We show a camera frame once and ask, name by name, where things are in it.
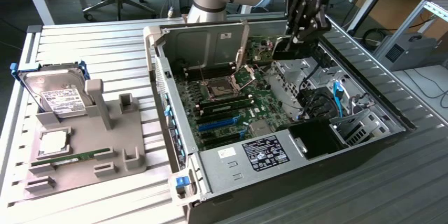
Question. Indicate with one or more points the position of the black expansion slot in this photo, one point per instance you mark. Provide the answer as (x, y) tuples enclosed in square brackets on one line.
[(214, 119), (222, 136)]

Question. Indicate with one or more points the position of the silver disk bracket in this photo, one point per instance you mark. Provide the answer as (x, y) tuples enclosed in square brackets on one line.
[(356, 129)]

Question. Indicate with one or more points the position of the green RAM stick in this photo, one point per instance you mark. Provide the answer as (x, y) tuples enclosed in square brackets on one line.
[(70, 158)]

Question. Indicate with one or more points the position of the CPU socket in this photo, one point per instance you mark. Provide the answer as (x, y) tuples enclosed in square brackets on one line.
[(220, 90)]

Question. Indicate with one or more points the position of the open black PC case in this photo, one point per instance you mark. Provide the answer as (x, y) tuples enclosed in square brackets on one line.
[(280, 184)]

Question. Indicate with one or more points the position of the hard disk with blue carrier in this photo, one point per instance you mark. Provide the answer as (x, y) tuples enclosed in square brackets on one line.
[(59, 98)]

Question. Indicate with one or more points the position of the metal socket cover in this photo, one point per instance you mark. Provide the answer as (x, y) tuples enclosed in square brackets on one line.
[(244, 78)]

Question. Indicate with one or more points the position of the thin locking lever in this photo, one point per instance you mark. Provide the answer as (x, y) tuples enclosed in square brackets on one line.
[(203, 75)]

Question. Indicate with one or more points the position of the black RAM stick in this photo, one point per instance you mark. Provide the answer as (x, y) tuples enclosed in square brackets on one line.
[(224, 104)]

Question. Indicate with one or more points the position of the grey equipment box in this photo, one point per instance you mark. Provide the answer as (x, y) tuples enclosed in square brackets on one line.
[(416, 53)]

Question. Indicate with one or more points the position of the blue slot latch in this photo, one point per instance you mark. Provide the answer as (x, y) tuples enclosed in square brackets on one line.
[(182, 155), (178, 140), (167, 110)]

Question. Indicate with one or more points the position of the silver disk bay cage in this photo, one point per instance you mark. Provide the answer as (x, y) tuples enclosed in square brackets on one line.
[(291, 72)]

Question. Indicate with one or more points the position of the grey chipset heatsink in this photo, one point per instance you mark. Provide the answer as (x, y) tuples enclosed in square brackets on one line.
[(263, 127)]

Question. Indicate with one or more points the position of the aluminium profile frame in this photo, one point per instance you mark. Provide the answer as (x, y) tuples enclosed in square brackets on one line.
[(404, 26)]

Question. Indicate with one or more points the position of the office chair base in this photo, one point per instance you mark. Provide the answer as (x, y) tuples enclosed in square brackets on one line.
[(120, 3)]

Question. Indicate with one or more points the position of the graphics card with black shroud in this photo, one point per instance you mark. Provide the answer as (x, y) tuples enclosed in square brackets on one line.
[(259, 48)]

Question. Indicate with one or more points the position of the blue case latch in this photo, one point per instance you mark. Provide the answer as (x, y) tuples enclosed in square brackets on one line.
[(182, 182)]

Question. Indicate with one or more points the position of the silver CPU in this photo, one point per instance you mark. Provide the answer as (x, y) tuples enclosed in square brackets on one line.
[(52, 142)]

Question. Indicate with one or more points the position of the grey parts rack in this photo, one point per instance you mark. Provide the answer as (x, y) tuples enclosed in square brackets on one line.
[(87, 145)]

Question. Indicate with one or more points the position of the grey power supply with label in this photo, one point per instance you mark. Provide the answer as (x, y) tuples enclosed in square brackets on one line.
[(224, 174)]

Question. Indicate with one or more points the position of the green motherboard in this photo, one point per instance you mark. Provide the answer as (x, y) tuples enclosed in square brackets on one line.
[(266, 98)]

